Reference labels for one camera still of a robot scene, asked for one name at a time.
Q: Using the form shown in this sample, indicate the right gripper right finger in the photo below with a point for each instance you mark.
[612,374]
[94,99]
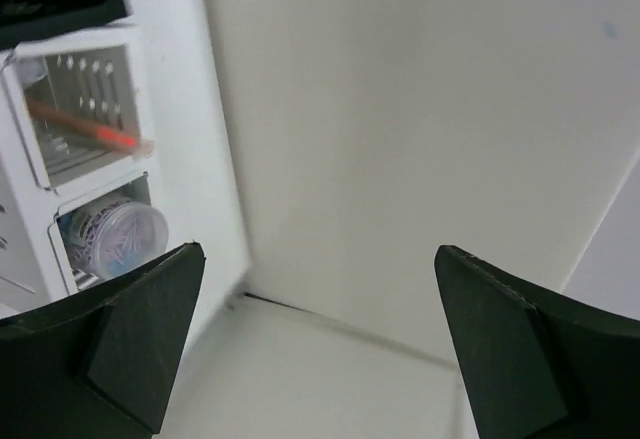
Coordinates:
[535,363]

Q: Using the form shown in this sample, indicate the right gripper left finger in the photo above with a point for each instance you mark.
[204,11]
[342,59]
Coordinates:
[101,363]

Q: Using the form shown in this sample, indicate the clear jar purple clips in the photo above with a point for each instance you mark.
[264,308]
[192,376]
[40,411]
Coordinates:
[113,235]

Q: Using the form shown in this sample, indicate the red thin pen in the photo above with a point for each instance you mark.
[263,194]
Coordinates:
[104,136]

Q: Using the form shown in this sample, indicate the white slotted organizer box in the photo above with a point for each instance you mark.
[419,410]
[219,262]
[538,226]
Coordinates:
[105,97]

